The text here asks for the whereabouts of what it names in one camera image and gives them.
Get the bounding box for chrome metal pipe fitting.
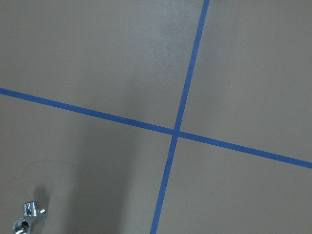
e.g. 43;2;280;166
12;201;47;234

